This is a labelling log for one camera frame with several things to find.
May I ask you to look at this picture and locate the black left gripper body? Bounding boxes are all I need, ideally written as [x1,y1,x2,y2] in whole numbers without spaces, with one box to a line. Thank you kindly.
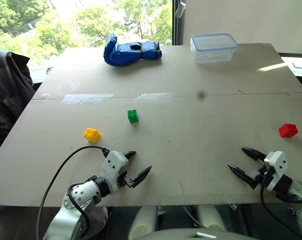
[116,168,135,189]

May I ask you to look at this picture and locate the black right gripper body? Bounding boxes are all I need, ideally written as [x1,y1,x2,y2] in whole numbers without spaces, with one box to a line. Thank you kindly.
[254,162,270,187]

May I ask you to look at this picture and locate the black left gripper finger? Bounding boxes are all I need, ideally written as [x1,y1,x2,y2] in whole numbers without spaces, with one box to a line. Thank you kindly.
[129,165,152,189]
[123,150,137,162]

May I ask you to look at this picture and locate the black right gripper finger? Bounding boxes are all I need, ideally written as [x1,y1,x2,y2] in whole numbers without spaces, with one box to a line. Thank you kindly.
[241,147,267,161]
[227,163,258,190]

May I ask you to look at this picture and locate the green toy brick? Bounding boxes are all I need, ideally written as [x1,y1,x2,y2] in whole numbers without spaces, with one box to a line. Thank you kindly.
[127,109,140,124]

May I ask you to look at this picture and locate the red toy brick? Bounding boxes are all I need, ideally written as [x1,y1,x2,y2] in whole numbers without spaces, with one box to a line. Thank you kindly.
[278,123,299,138]

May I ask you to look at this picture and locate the yellow toy brick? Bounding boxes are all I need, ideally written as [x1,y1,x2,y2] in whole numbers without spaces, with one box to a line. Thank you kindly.
[82,127,102,144]

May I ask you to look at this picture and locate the pale grey rounded cylinder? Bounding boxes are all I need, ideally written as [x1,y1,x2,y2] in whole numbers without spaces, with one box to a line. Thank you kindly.
[129,205,158,239]
[197,205,227,231]

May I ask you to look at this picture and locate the brown cardboard table cover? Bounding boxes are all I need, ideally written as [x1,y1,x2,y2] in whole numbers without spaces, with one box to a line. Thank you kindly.
[0,42,302,208]

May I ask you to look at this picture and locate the clear tape strip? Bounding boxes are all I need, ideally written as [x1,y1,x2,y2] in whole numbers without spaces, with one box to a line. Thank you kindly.
[61,93,114,105]
[132,92,169,104]

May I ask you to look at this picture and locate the grey rounded robot torso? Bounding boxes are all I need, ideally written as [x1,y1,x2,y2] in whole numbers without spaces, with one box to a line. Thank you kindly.
[132,228,258,240]

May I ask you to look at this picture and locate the blue boxing glove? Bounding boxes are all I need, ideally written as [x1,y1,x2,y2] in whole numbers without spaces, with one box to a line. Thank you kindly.
[103,33,163,67]

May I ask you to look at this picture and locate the clear plastic container blue lid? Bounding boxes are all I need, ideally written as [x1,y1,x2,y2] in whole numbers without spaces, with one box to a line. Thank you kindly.
[189,33,239,65]

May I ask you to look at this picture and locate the dark plaid jacket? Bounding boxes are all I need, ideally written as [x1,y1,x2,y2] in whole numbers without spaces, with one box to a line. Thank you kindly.
[0,49,37,162]

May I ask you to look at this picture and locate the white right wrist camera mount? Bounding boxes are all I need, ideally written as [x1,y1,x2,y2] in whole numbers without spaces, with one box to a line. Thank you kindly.
[263,150,288,193]

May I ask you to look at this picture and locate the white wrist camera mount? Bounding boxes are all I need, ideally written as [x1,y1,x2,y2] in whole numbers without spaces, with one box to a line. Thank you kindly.
[101,150,129,195]
[263,150,288,193]

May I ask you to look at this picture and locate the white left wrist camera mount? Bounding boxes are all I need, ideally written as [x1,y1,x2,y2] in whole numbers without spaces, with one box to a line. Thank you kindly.
[101,150,129,195]

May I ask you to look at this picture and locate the dark window frame post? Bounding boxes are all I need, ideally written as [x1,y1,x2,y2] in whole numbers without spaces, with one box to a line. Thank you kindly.
[171,0,186,46]

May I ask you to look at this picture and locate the white hanging cord handle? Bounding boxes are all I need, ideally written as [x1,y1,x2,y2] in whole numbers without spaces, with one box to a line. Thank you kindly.
[175,1,185,19]

